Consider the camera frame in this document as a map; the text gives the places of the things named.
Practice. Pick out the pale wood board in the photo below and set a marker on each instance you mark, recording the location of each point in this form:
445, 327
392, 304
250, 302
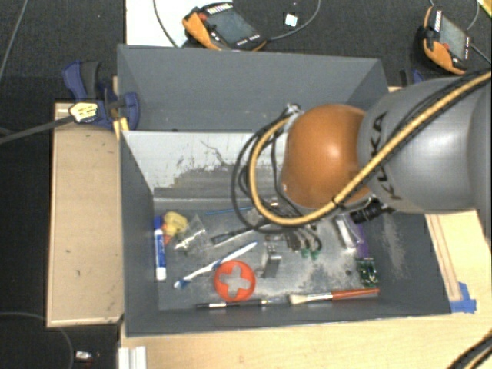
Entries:
86, 221

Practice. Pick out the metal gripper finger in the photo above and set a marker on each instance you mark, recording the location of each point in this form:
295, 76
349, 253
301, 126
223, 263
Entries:
274, 264

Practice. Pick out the orange round lid with cross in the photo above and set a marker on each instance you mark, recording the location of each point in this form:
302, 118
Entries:
221, 281

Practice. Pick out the yellow toy duck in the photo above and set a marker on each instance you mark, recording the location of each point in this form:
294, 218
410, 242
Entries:
175, 221

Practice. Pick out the black cylinder on white bracket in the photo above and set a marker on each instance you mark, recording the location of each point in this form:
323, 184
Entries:
365, 213

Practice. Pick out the thin blue straw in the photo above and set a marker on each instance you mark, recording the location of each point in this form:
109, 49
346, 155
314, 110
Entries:
227, 210

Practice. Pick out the white and blue toothbrush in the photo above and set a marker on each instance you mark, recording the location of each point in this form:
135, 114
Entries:
215, 265

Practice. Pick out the clear plastic bag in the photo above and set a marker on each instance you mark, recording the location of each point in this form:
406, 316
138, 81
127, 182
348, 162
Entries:
194, 235

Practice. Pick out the blue and white glue stick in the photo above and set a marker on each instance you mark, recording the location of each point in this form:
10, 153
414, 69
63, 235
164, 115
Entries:
160, 250

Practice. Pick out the green circuit board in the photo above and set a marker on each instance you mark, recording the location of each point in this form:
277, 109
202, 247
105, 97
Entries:
367, 272

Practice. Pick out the black pen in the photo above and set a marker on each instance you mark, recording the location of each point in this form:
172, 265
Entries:
230, 304

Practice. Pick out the grey metal bin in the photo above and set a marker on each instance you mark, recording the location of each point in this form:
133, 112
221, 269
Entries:
215, 90

